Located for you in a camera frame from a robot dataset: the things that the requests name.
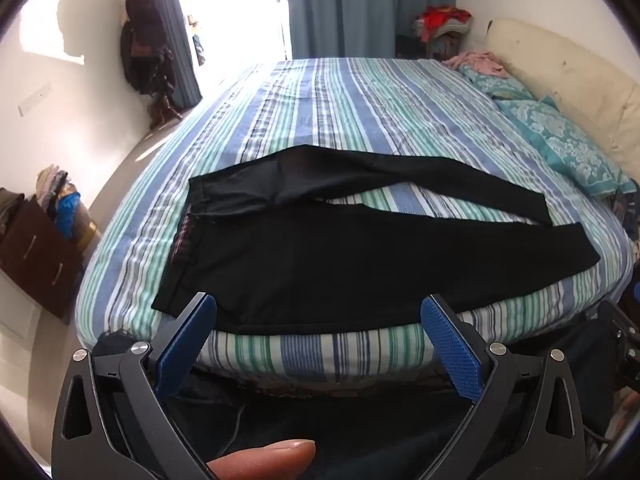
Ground brown cabinet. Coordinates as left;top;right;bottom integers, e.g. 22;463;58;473
0;194;87;321

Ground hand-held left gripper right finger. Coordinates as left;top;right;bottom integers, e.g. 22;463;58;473
420;294;588;480

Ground coat rack with dark clothes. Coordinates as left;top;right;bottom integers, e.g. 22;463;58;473
120;0;185;122

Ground bright window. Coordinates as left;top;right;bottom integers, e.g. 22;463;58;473
175;0;292;68

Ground blue curtain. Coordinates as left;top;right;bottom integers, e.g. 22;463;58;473
137;0;203;108
285;0;458;61

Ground large teal patterned pillow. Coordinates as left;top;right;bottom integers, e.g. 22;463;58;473
495;96;637;199

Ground pink cloth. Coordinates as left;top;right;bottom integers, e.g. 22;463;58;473
442;50;512;79

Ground striped bed sheet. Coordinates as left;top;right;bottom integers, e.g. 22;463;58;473
74;57;635;386

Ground person's dark clothing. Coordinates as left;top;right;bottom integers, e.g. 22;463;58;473
95;320;640;480

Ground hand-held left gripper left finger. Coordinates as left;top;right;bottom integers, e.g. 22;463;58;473
52;291;218;480

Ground person's left hand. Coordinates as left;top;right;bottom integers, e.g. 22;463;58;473
206;439;317;480

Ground small teal patterned pillow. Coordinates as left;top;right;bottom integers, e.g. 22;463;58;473
457;62;536;102

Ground black pants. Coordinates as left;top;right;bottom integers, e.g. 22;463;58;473
151;144;602;336

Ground cream padded headboard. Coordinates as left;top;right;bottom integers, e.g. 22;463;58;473
486;19;640;171

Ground white wall switch panel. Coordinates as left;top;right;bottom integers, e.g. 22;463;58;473
17;82;54;116

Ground pile of red clothes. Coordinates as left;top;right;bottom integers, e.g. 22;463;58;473
412;5;473;43

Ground pile of colourful clothes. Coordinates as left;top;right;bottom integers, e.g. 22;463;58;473
35;164;82;242

